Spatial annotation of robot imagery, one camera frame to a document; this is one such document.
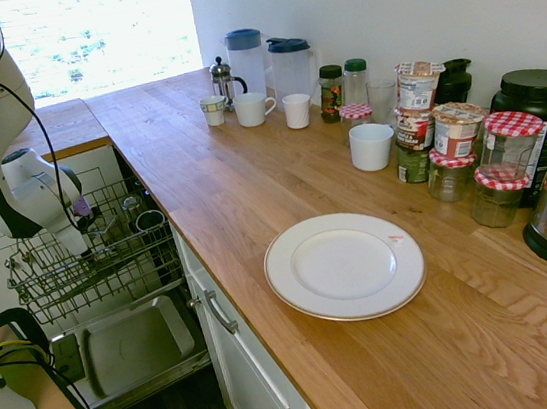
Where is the purple wrist camera mount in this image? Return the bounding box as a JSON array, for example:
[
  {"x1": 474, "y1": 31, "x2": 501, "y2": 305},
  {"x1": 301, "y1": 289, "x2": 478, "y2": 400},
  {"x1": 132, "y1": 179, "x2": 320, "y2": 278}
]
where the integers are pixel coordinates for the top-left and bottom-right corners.
[{"x1": 70, "y1": 197, "x2": 93, "y2": 221}]

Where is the black shaker bottle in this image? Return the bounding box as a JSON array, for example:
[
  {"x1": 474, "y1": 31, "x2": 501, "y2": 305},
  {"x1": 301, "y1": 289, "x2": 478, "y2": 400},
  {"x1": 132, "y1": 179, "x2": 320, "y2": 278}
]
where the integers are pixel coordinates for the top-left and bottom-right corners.
[{"x1": 428, "y1": 55, "x2": 478, "y2": 109}]

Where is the spice jar with black lid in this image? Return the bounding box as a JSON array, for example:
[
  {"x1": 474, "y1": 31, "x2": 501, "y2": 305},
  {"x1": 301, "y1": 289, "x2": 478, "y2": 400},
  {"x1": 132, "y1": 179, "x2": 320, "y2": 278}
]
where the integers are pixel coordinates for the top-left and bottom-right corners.
[{"x1": 314, "y1": 62, "x2": 350, "y2": 125}]

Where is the glass French press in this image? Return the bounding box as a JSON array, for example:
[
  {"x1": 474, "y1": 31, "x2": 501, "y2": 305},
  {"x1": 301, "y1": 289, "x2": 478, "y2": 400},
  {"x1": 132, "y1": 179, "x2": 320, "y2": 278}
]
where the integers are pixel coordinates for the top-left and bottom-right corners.
[{"x1": 207, "y1": 52, "x2": 251, "y2": 114}]

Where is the wide white cup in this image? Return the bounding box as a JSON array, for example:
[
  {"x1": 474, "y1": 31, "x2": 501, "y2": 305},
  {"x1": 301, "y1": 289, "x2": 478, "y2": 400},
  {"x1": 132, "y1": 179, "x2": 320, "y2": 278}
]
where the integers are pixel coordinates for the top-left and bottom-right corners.
[{"x1": 346, "y1": 120, "x2": 400, "y2": 175}]

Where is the wire dishwasher rack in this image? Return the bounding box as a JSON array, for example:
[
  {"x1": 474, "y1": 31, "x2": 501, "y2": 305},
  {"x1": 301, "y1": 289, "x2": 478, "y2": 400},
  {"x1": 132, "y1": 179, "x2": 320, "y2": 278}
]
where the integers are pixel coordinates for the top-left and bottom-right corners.
[{"x1": 0, "y1": 172, "x2": 190, "y2": 331}]

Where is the black utensil in rack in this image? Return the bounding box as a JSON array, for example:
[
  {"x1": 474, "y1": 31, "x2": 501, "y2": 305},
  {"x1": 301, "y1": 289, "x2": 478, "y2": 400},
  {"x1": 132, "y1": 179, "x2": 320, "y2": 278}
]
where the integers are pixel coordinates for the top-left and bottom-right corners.
[{"x1": 80, "y1": 211, "x2": 107, "y2": 236}]

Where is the open dishwasher door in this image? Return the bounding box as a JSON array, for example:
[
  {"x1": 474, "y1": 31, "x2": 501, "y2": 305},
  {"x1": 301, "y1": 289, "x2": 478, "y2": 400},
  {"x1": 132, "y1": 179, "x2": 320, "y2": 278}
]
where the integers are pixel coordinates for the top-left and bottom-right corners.
[{"x1": 43, "y1": 289, "x2": 218, "y2": 409}]

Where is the dark cup in rack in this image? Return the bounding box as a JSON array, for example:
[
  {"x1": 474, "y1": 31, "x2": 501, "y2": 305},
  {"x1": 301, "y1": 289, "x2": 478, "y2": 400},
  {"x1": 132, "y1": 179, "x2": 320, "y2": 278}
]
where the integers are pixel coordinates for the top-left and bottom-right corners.
[{"x1": 133, "y1": 208, "x2": 168, "y2": 233}]

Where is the large jar with checkered lid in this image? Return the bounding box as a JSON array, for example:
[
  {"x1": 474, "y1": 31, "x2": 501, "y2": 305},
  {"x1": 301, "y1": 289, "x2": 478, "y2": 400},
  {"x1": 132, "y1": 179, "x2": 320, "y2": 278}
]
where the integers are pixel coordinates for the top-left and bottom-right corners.
[{"x1": 472, "y1": 106, "x2": 547, "y2": 187}]

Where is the red and white oatmeal cup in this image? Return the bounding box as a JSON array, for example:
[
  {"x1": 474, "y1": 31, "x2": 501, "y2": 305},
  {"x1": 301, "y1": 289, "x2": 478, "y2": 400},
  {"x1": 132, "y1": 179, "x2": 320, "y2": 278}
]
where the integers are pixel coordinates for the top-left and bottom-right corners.
[{"x1": 427, "y1": 97, "x2": 494, "y2": 162}]

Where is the white base cabinet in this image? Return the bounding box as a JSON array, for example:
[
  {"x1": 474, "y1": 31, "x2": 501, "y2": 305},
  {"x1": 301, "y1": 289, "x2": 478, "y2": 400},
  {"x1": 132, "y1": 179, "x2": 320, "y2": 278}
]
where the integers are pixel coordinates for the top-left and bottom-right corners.
[{"x1": 169, "y1": 207, "x2": 332, "y2": 409}]

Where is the black protein powder tub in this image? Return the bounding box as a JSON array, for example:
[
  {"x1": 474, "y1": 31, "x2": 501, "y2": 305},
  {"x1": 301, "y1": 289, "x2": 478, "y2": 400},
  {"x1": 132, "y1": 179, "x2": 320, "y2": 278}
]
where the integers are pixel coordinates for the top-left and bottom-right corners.
[{"x1": 484, "y1": 66, "x2": 547, "y2": 214}]

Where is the clear pitcher with dark lid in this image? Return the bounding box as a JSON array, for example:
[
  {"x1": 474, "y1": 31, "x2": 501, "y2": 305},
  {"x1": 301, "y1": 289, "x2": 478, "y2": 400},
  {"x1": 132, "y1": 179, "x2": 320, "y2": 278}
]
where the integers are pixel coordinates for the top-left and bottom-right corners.
[{"x1": 265, "y1": 32, "x2": 325, "y2": 112}]

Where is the white drawer cabinet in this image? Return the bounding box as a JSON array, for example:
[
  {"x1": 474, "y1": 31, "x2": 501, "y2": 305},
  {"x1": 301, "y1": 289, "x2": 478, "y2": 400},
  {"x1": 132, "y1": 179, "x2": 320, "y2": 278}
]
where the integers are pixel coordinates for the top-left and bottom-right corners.
[{"x1": 0, "y1": 142, "x2": 141, "y2": 322}]

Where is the dark red oatmeal cup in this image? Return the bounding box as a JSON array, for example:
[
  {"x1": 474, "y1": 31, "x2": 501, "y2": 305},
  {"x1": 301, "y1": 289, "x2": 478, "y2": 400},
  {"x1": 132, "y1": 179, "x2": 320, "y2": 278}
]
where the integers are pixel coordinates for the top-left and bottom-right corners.
[{"x1": 393, "y1": 102, "x2": 439, "y2": 154}]

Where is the clear glass in rack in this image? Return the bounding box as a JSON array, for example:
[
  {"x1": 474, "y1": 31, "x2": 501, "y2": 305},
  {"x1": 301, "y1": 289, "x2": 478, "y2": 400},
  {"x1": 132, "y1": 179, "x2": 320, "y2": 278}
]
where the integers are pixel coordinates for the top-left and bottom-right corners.
[{"x1": 119, "y1": 193, "x2": 145, "y2": 223}]

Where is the green tin can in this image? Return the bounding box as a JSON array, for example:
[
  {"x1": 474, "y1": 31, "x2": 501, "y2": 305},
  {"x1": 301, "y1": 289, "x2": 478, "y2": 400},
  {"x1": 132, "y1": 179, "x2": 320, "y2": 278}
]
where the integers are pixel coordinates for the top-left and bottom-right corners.
[{"x1": 393, "y1": 138, "x2": 436, "y2": 187}]

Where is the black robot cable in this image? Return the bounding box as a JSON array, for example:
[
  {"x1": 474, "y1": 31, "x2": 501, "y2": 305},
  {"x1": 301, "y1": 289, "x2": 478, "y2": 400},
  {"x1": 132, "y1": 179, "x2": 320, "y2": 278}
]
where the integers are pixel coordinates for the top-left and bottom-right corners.
[{"x1": 0, "y1": 59, "x2": 102, "y2": 352}]

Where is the black detergent compartment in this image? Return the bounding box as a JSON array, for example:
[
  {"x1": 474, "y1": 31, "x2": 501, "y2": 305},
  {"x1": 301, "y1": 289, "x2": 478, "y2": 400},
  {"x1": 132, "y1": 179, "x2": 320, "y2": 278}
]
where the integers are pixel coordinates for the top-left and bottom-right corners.
[{"x1": 49, "y1": 332, "x2": 87, "y2": 386}]

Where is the small jar with checkered lid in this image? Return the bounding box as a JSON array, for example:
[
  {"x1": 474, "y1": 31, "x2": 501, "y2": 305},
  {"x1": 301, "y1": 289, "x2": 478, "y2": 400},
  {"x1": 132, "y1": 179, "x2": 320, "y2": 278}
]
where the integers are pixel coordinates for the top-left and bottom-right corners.
[{"x1": 337, "y1": 101, "x2": 378, "y2": 149}]

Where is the glass jar with checkered lid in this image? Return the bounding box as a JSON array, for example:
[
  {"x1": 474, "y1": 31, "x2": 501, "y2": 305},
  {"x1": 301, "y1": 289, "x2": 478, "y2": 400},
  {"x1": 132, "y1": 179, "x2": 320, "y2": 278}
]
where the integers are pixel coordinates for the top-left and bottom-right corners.
[
  {"x1": 464, "y1": 161, "x2": 536, "y2": 233},
  {"x1": 422, "y1": 142, "x2": 484, "y2": 206}
]

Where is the white mug with handle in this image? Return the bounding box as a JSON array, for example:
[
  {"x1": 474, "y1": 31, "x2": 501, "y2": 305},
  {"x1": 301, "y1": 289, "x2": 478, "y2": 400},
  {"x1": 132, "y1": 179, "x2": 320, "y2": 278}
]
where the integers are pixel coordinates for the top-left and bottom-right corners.
[{"x1": 231, "y1": 88, "x2": 280, "y2": 130}]

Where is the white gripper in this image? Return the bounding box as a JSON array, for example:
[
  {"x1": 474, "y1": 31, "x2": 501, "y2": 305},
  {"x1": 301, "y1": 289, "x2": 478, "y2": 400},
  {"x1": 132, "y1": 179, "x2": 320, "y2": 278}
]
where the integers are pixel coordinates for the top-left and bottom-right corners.
[{"x1": 48, "y1": 218, "x2": 93, "y2": 263}]

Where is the clear drinking glass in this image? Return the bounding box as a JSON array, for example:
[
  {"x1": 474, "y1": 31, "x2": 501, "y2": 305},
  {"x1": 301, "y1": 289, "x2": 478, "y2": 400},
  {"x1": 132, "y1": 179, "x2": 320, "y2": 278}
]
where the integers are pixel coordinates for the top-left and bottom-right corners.
[{"x1": 365, "y1": 76, "x2": 403, "y2": 127}]

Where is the tall pitcher with blue lid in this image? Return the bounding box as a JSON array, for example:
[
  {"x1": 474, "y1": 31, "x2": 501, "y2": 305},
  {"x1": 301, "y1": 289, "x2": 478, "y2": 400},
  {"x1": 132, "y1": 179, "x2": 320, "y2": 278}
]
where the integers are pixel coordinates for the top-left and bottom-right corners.
[{"x1": 222, "y1": 26, "x2": 271, "y2": 104}]

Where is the black bar clamp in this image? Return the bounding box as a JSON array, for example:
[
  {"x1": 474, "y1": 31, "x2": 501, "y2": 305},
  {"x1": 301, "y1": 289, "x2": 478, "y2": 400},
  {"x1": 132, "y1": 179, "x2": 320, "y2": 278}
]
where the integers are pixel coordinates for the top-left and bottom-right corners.
[{"x1": 0, "y1": 281, "x2": 105, "y2": 409}]

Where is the patterned paper cup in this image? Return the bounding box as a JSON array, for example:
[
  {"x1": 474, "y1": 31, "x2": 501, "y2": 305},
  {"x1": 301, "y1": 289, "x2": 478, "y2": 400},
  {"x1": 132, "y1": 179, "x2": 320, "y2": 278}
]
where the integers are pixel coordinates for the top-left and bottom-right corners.
[{"x1": 198, "y1": 94, "x2": 231, "y2": 128}]

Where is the white plate with gold rim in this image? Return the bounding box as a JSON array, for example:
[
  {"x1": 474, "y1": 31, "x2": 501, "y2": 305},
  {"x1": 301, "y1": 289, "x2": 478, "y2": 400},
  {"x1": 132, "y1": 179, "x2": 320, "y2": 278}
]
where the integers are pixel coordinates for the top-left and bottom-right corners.
[{"x1": 257, "y1": 202, "x2": 434, "y2": 334}]

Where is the white ribbed cup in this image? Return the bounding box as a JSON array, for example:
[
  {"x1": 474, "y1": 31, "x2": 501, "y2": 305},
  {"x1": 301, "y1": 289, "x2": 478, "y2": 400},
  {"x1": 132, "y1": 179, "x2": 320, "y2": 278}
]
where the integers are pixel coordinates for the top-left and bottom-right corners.
[{"x1": 280, "y1": 91, "x2": 316, "y2": 132}]

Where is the clear jar with green lid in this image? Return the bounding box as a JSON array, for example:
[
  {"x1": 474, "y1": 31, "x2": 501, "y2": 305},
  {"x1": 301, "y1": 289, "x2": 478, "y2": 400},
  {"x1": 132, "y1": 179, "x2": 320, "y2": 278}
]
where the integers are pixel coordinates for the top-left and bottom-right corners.
[{"x1": 339, "y1": 56, "x2": 373, "y2": 108}]

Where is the metal cabinet door handle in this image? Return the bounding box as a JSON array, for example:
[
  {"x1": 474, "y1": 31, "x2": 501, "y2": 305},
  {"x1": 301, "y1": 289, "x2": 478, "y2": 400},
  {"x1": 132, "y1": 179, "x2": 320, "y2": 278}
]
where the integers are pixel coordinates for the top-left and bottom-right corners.
[{"x1": 185, "y1": 285, "x2": 241, "y2": 341}]

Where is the oatmeal cup with white label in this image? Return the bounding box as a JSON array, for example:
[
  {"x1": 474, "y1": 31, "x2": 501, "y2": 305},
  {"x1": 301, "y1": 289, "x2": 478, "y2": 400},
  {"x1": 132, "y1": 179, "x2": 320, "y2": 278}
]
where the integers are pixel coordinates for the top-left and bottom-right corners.
[{"x1": 392, "y1": 57, "x2": 453, "y2": 116}]

